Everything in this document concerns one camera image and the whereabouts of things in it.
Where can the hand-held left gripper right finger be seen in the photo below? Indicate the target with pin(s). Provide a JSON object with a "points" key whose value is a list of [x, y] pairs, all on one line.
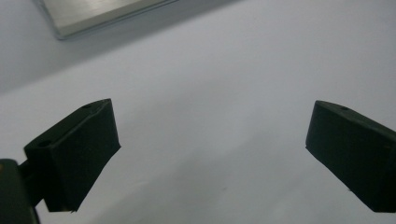
{"points": [[351, 149]]}

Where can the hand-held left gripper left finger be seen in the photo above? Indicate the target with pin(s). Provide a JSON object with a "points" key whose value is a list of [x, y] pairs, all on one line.
{"points": [[77, 155]]}

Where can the silver metal tray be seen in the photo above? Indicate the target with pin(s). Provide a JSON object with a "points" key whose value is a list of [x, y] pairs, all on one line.
{"points": [[93, 14]]}

